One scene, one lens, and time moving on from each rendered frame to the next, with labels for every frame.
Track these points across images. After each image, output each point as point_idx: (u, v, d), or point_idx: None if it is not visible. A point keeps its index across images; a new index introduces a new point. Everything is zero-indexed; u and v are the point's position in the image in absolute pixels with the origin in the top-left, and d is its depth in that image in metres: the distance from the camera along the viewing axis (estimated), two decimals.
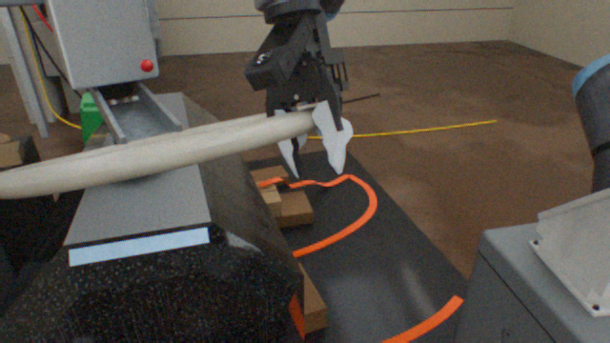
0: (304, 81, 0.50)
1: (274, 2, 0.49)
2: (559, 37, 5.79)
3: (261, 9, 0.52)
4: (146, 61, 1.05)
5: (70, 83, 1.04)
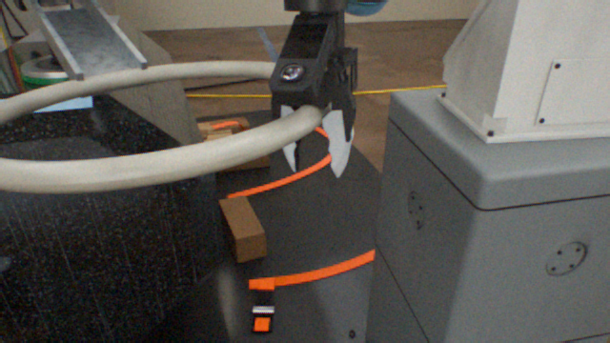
0: (320, 86, 0.48)
1: None
2: None
3: None
4: None
5: None
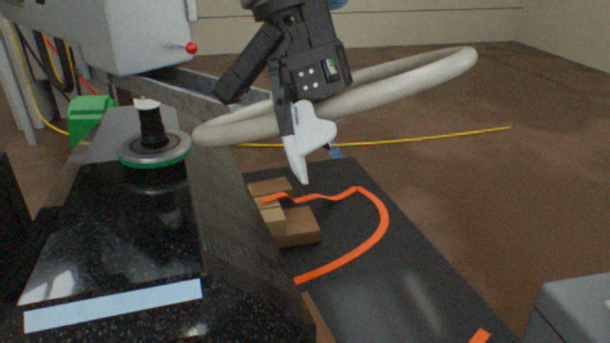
0: None
1: None
2: (570, 38, 5.59)
3: None
4: (192, 43, 1.07)
5: (116, 70, 1.01)
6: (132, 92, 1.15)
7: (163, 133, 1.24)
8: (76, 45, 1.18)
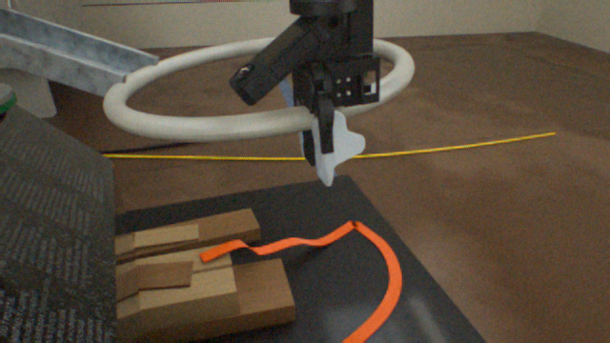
0: (309, 90, 0.47)
1: None
2: (606, 27, 4.75)
3: None
4: None
5: None
6: None
7: None
8: None
